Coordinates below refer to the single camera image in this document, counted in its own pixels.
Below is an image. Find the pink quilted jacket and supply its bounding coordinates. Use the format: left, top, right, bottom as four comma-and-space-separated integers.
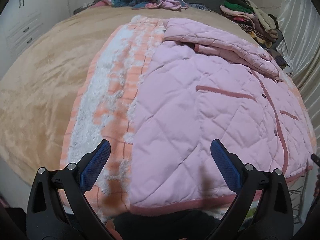
129, 18, 315, 216

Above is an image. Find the pile of mixed clothes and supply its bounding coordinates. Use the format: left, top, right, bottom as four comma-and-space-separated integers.
220, 0, 293, 74

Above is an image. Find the person's right hand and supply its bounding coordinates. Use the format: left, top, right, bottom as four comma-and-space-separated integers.
313, 176, 320, 197

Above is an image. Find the orange white plaid blanket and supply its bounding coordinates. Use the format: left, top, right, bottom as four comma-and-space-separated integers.
60, 15, 309, 218

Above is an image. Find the shiny cream curtain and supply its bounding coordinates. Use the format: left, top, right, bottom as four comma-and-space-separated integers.
278, 0, 319, 152

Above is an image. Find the tan bed cover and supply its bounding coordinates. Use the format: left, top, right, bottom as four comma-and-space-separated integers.
1, 6, 253, 184

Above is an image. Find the white wardrobe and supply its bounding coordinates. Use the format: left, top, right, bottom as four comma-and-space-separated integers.
1, 0, 70, 65

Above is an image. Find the wire laundry rack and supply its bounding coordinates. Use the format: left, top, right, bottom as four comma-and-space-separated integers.
288, 173, 308, 225

